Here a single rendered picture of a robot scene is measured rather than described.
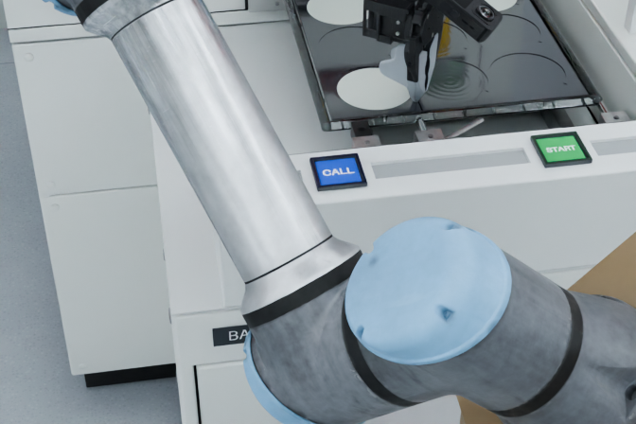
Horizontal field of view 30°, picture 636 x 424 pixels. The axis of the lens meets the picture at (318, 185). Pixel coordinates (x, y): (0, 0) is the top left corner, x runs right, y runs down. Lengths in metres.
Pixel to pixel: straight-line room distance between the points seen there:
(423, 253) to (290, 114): 0.80
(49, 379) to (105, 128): 0.68
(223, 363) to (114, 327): 0.84
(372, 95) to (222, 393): 0.43
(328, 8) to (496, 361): 0.95
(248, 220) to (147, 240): 1.15
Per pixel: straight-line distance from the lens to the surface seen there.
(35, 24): 1.86
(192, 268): 1.43
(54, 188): 2.04
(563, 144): 1.40
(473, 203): 1.34
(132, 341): 2.28
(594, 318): 0.97
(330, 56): 1.65
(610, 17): 1.66
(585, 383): 0.95
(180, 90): 0.98
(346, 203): 1.30
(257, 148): 0.98
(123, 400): 2.39
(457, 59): 1.65
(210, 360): 1.43
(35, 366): 2.49
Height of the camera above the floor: 1.77
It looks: 38 degrees down
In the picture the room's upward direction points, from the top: straight up
